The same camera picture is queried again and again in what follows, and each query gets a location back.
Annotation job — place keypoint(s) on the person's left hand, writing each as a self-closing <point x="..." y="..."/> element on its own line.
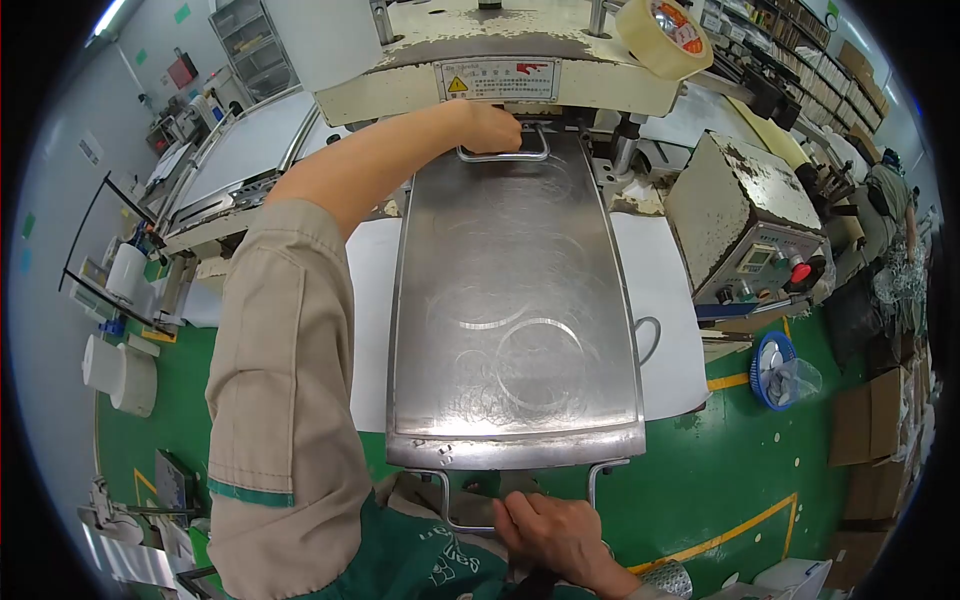
<point x="486" y="127"/>

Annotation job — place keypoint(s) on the person's right hand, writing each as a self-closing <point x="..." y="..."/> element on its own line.
<point x="561" y="536"/>

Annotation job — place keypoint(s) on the person's left fingers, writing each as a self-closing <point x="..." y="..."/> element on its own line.
<point x="507" y="135"/>

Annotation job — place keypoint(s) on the person's right fingers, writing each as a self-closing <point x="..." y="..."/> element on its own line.
<point x="514" y="521"/>

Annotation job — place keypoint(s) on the cream press machine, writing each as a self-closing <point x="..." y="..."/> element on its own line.
<point x="510" y="67"/>

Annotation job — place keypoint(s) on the black wrist band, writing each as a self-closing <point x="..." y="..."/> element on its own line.
<point x="536" y="586"/>

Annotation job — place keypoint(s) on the clear packing tape roll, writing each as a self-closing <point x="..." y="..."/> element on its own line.
<point x="664" y="34"/>

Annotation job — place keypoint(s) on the grey control box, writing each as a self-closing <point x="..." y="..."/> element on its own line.
<point x="739" y="217"/>

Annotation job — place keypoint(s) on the yellow foam sheet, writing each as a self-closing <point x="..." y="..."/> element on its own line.
<point x="772" y="135"/>

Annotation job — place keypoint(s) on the white work table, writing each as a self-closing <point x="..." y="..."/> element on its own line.
<point x="240" y="150"/>

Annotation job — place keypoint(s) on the person's body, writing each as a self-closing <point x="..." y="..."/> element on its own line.
<point x="285" y="375"/>

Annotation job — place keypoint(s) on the white plastic container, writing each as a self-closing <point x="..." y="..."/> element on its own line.
<point x="795" y="579"/>

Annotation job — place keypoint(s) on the blue basket of discs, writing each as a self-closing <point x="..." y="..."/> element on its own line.
<point x="769" y="371"/>

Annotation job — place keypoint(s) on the full storage shelf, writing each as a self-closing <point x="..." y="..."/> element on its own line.
<point x="810" y="56"/>

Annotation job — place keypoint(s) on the clear plastic bag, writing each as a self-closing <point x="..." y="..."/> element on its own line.
<point x="801" y="379"/>

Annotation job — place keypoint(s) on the stack of cardboard boxes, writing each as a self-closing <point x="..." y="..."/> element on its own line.
<point x="874" y="435"/>

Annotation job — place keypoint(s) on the white roll on stand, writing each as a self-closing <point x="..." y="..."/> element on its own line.
<point x="126" y="271"/>

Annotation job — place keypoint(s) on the pair of white rolls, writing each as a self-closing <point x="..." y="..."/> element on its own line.
<point x="124" y="375"/>

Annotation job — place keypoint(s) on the black metal frame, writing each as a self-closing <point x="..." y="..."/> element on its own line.
<point x="90" y="217"/>

